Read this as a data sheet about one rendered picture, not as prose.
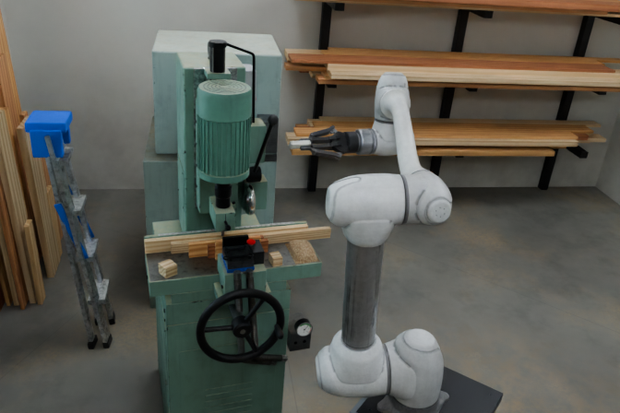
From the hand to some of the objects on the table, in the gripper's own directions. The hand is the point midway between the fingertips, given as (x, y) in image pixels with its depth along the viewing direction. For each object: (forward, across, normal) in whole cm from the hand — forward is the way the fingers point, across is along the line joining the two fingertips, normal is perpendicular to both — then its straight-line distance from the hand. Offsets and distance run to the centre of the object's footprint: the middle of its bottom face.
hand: (299, 144), depth 198 cm
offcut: (+44, -30, -31) cm, 62 cm away
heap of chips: (-4, -27, -33) cm, 43 cm away
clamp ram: (+21, -29, -31) cm, 47 cm away
